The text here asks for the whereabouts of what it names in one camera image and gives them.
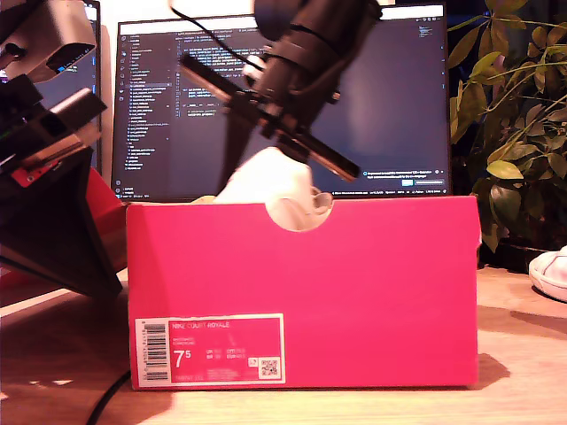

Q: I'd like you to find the red shoebox lid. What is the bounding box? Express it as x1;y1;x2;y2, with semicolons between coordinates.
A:
0;166;129;291

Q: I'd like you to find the green leafy plant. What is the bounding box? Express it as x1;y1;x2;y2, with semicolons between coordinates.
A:
447;0;567;253

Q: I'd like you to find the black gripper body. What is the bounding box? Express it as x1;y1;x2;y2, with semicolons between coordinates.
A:
179;42;361;183

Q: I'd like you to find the black cable on table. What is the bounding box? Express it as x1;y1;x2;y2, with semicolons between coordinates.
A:
86;370;133;425

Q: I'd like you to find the monitor with purple window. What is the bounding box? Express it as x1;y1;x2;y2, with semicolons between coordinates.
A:
33;0;103;176

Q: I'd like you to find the black Huawei computer monitor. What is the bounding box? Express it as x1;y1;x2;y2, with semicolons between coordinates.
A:
110;4;453;209

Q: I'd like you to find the black plant tray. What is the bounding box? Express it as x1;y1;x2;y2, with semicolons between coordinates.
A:
489;238;567;275

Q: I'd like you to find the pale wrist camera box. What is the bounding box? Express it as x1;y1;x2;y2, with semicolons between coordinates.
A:
241;56;268;86

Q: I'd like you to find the black camera cable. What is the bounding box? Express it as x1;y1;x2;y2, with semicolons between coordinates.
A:
167;0;267;72

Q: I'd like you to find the white sneaker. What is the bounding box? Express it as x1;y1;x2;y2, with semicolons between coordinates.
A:
212;147;334;234
528;245;567;303

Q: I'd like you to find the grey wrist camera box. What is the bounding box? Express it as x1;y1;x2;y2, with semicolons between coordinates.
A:
0;0;97;84

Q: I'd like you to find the red Nike shoebox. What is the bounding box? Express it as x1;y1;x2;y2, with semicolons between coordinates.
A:
125;194;482;391

